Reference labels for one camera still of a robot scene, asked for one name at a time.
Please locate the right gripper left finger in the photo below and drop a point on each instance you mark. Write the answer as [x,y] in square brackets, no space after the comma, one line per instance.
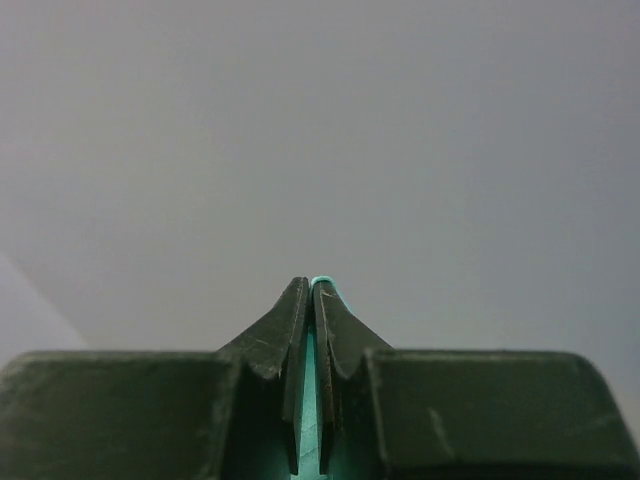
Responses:
[263,434]

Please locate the teal t shirt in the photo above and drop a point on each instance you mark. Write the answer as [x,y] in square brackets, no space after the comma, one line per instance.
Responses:
[309,400]

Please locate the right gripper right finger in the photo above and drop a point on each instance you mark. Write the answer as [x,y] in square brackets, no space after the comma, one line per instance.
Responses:
[346,420]

